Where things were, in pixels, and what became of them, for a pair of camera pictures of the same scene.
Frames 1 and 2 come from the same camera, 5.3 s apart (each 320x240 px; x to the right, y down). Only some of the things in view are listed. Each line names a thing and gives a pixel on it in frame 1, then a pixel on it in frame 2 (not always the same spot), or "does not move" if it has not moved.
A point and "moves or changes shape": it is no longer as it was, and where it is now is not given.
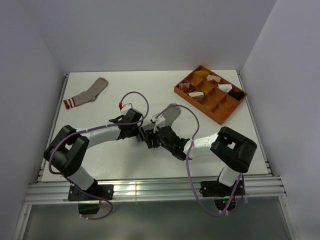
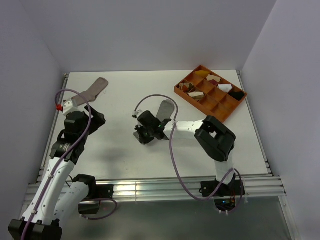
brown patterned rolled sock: [186, 86] does not move
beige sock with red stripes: [88, 96] does not move
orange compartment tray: [209, 93] does not move
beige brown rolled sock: [196, 95] does not move
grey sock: [171, 114] moves or changes shape
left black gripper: [134, 133] → [97, 120]
